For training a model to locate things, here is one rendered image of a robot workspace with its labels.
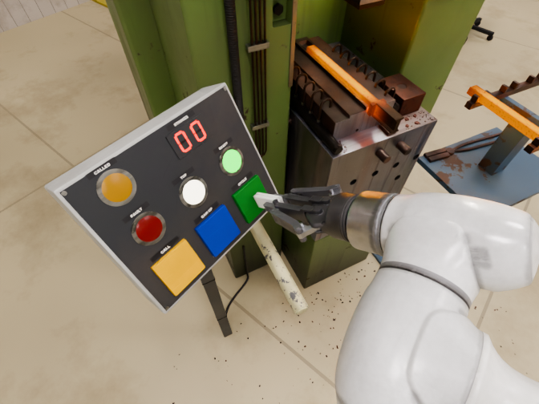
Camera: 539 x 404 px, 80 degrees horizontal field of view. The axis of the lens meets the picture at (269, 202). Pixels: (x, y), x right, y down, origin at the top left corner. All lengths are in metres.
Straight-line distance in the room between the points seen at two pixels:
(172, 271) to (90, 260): 1.39
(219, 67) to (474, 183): 0.92
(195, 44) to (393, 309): 0.64
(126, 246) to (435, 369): 0.45
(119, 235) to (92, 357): 1.24
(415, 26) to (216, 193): 0.80
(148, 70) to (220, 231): 0.79
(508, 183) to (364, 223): 0.96
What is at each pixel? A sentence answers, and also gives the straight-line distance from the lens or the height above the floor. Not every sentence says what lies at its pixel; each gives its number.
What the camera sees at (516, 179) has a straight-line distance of 1.40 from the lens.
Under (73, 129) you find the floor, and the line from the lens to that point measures 2.79.
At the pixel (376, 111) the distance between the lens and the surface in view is 0.96.
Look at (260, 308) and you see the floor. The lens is 1.63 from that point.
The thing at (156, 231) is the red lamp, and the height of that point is 1.08.
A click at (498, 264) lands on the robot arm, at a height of 1.25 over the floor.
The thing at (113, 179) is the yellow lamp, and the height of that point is 1.18.
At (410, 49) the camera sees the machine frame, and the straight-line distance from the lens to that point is 1.18.
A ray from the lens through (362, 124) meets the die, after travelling 0.99.
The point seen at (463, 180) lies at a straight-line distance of 1.29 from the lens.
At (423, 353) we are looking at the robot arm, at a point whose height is 1.22.
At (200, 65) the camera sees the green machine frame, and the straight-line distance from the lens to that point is 0.80.
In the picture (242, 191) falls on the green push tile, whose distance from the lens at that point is 0.65.
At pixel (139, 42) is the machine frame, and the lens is 1.24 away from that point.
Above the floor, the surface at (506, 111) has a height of 0.98.
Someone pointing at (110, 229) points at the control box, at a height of 1.12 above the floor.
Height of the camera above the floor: 1.54
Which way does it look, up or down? 53 degrees down
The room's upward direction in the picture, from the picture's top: straight up
